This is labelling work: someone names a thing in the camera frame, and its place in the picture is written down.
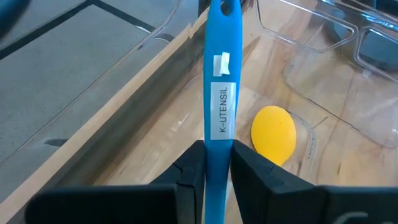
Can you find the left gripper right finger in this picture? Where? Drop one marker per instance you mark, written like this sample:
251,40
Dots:
280,202

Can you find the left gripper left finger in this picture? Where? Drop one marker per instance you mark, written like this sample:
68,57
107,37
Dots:
124,205

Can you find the yellow silicone spoon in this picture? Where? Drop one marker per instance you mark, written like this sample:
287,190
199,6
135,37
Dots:
273,133

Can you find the blue silicone spoon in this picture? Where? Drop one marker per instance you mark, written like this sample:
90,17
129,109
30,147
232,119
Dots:
222,43

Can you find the clear plastic container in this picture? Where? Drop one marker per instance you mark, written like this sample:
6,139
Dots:
174,130
311,62

